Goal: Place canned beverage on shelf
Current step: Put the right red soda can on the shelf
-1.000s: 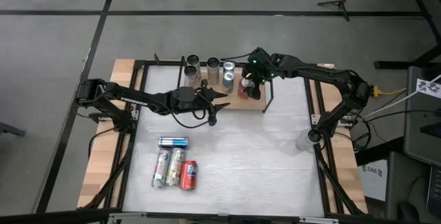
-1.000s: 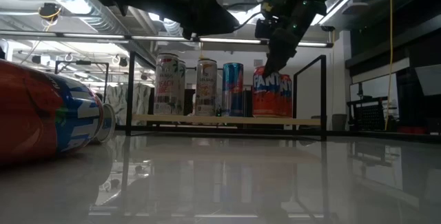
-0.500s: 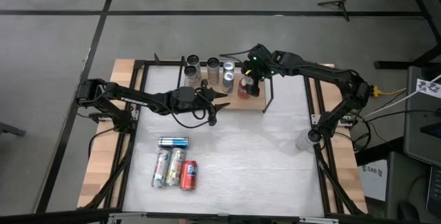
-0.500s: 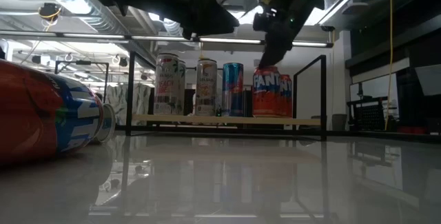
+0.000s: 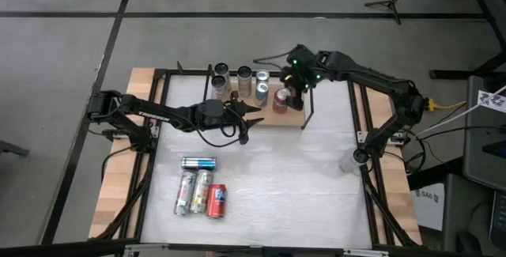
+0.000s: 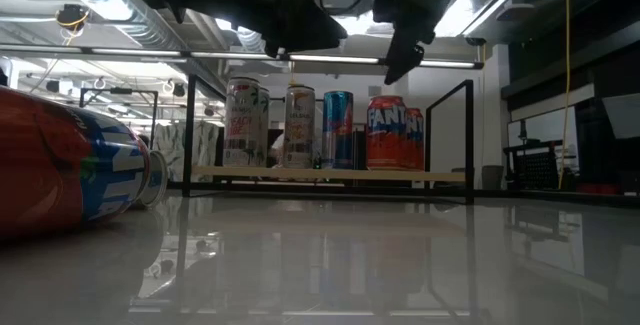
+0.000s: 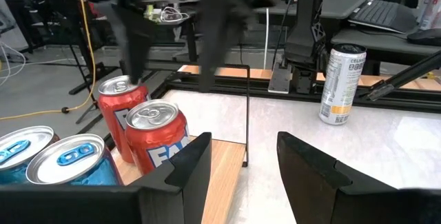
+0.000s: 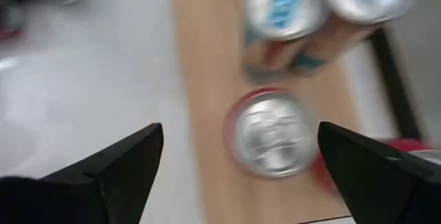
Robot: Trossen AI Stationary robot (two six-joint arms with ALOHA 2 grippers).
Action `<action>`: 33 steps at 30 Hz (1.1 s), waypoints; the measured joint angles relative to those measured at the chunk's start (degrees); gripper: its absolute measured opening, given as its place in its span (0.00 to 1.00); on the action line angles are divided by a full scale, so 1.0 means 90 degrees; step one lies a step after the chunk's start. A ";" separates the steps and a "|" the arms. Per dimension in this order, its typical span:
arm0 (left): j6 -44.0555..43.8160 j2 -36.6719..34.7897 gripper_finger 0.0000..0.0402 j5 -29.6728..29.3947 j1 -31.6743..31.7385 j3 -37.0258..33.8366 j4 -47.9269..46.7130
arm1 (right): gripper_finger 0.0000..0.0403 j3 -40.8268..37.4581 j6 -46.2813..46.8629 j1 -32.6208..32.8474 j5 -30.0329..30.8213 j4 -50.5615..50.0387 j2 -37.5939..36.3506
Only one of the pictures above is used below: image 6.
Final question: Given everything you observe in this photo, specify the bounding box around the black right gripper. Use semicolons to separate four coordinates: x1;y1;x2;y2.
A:
372;0;476;86

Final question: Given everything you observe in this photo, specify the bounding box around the red Fanta can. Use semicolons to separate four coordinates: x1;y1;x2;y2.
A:
0;86;169;239
366;95;409;171
404;107;426;171

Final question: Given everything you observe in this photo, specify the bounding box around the white Celsius can orange print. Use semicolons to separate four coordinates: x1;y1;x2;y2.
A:
283;84;317;170

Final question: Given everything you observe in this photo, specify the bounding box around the blue silver Red Bull can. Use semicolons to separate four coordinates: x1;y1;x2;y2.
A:
322;90;355;170

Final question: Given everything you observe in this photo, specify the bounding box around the gray trash bin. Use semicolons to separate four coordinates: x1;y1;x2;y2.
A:
481;164;505;191

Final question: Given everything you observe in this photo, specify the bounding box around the white patterned sheet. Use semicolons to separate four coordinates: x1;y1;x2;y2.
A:
151;119;224;182

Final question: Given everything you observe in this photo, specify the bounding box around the black metal pipe rack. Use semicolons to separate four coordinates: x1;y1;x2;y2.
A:
78;86;160;136

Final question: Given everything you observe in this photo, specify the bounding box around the wooden shelf black metal frame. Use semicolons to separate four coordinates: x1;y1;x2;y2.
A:
182;73;475;205

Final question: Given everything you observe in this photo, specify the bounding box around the yellow cable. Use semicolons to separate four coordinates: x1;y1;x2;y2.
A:
557;0;572;191

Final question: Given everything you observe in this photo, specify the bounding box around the black wire cart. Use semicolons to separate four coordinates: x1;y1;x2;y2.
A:
502;138;576;192

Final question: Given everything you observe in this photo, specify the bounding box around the black metal table frame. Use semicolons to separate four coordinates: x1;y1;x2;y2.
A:
167;180;640;211

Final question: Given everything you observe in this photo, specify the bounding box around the silver ceiling air duct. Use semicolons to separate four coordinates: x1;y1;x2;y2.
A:
42;0;226;91

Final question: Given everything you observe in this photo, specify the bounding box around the ceiling cable reel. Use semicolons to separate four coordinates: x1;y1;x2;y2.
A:
54;3;91;31

